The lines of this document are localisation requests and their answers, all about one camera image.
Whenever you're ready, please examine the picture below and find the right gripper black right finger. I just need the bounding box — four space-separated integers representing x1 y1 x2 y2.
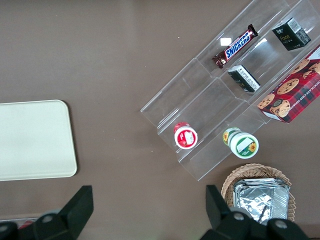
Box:
199 184 311 240

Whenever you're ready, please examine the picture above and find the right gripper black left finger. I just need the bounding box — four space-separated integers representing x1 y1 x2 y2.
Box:
18 184 95 240

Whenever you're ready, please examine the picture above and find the light tan wicker basket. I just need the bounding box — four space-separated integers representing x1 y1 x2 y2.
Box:
220 163 296 223

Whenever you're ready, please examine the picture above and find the cream rectangular serving tray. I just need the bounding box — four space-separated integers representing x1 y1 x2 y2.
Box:
0 99 78 182

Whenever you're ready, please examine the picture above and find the aluminium foil container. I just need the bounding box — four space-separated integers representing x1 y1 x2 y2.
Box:
232 177 291 226

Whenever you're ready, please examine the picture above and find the green label white-lid jar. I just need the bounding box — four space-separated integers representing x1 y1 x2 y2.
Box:
222 126 260 160

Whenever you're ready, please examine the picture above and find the red label white-lid jar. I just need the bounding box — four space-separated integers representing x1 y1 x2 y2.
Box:
173 121 200 150

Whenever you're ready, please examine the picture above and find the clear acrylic stepped display stand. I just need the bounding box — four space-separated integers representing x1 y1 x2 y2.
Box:
139 0 320 182

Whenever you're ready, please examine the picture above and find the small black carton box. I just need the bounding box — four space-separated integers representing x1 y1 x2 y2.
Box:
271 17 312 52
227 64 261 94

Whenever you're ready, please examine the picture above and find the red tartan cookie box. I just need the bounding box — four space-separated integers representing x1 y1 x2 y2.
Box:
256 44 320 124

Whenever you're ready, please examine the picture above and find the Snickers chocolate bar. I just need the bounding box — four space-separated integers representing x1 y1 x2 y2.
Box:
211 24 259 70

